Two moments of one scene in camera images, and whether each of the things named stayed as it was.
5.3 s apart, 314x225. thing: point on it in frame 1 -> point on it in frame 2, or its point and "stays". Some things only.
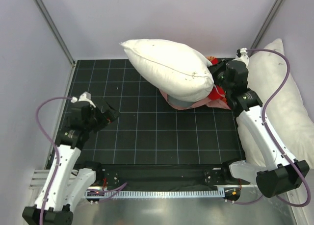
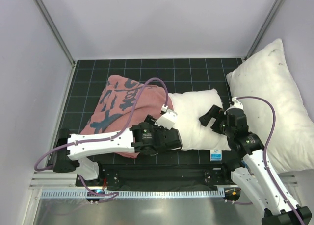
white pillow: [174, 70] -> [190, 106]
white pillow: [289, 114] stays
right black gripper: [216, 68] -> [217, 122]
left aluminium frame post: [53, 25] stays
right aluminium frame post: [270, 18] stays
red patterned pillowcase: [216, 98] -> [115, 104]
